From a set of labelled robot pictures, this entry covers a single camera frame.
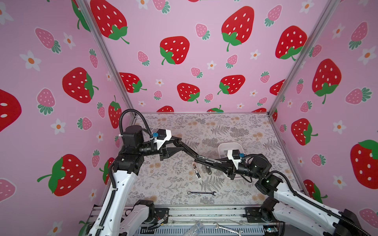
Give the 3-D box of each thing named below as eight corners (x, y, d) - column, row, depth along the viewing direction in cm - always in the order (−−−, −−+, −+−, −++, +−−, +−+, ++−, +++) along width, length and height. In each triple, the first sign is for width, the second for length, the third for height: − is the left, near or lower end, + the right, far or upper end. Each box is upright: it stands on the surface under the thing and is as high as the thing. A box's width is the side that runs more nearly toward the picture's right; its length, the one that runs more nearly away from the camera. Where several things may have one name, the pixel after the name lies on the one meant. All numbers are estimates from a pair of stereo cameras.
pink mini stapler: (197, 180, 88) (197, 178, 85) (191, 166, 94) (191, 163, 91) (201, 178, 89) (201, 176, 86) (195, 164, 94) (195, 162, 92)
